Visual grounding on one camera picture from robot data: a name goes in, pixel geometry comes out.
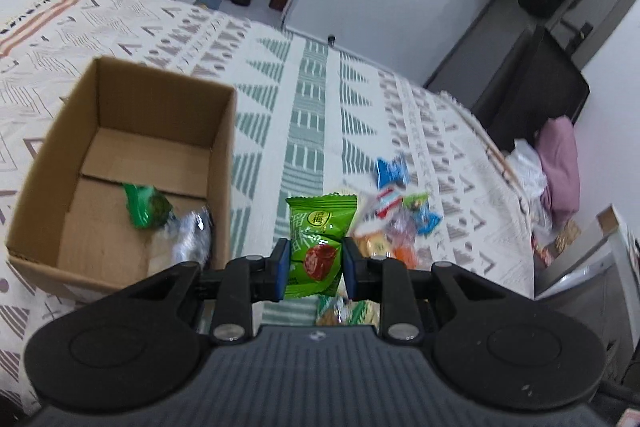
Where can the bright green snack packet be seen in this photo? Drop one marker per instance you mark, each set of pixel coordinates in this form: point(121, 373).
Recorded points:
point(320, 222)

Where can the small open cardboard box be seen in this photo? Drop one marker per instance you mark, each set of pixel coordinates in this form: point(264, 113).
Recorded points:
point(617, 227)

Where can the dark blue bag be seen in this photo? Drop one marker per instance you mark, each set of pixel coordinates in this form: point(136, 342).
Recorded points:
point(210, 1)

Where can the orange cracker packet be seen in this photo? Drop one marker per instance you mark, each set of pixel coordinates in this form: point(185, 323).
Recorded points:
point(375, 244)

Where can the green white snack packet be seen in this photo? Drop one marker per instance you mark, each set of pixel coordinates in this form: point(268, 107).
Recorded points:
point(345, 312)

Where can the silver snack packet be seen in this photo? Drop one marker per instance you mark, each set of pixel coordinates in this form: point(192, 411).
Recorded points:
point(192, 237)

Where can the brown cardboard box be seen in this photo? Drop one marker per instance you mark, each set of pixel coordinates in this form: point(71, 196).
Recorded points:
point(150, 107)

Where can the clear white snack packet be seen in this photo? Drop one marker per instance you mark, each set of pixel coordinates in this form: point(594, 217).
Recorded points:
point(367, 217)

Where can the pink cloth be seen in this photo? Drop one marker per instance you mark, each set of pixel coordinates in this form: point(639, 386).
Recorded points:
point(560, 167)

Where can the grey door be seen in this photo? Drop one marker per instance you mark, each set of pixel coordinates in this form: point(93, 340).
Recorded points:
point(607, 7)

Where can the white plastic bag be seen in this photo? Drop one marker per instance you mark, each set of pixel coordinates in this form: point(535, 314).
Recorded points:
point(527, 172)

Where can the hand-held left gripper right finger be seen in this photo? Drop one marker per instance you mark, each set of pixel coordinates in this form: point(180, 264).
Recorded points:
point(350, 269)

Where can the dark green snack packet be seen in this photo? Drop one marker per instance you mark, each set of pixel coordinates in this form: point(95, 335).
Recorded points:
point(147, 207)

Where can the brown woven item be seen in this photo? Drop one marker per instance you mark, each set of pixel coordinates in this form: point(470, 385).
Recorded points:
point(565, 237)

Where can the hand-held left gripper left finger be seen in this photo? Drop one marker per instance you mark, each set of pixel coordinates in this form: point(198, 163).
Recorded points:
point(281, 269)

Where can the light blue snack packet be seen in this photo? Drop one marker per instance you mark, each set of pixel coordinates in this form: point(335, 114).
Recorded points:
point(429, 222)

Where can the clear orange candy packet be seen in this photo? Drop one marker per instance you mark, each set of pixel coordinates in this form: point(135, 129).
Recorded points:
point(405, 247)

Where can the small green snack packet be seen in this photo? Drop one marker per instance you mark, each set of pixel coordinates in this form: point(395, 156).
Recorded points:
point(416, 203)

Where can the black flat screen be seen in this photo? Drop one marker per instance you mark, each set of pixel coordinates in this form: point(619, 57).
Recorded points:
point(542, 82)

